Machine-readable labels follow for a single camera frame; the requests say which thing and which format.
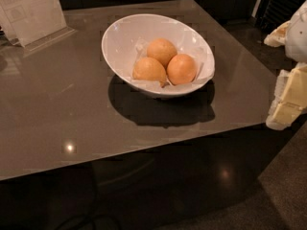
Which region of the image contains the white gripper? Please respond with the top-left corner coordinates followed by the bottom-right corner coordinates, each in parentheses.
top-left (264, 0), bottom-right (307, 130)

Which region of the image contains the white paper liner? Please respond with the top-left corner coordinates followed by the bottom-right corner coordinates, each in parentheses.
top-left (129, 36), bottom-right (215, 98)

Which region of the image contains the dark slatted cabinet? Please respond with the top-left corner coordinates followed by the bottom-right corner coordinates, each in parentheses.
top-left (255, 0), bottom-right (305, 33)

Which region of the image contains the clear acrylic sign holder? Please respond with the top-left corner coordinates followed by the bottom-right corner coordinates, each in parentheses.
top-left (0, 0), bottom-right (74, 51)

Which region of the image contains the black floor cable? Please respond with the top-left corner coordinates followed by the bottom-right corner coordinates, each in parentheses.
top-left (54, 163), bottom-right (123, 230)

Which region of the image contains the orange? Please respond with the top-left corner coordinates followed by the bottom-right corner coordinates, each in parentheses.
top-left (147, 38), bottom-right (177, 67)
top-left (167, 54), bottom-right (197, 85)
top-left (132, 57), bottom-right (167, 87)

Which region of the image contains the white oval bowl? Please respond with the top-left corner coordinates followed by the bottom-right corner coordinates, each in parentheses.
top-left (102, 13), bottom-right (203, 99)

